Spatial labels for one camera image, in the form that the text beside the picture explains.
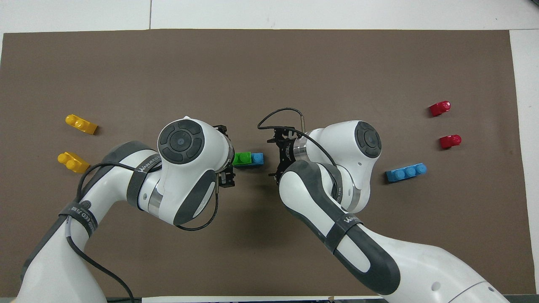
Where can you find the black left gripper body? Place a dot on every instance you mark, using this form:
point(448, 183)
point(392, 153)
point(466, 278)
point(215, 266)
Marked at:
point(224, 179)

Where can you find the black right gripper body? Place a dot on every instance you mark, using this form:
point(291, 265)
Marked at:
point(287, 152)

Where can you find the green two-stud block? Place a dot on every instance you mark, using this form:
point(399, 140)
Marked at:
point(243, 159)

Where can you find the blue three-stud block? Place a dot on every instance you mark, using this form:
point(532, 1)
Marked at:
point(406, 173)
point(257, 159)

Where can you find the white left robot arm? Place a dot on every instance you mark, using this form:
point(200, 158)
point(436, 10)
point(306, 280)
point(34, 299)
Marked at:
point(105, 202)

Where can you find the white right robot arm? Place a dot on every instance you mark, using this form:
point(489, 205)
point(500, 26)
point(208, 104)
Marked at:
point(337, 139)

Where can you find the yellow two-stud block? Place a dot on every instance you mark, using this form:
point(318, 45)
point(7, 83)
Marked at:
point(73, 163)
point(82, 124)

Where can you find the red one-stud block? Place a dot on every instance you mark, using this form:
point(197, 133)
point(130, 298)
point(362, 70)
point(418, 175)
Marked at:
point(449, 142)
point(439, 109)

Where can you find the brown table mat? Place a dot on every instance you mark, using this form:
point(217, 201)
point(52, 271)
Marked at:
point(269, 63)

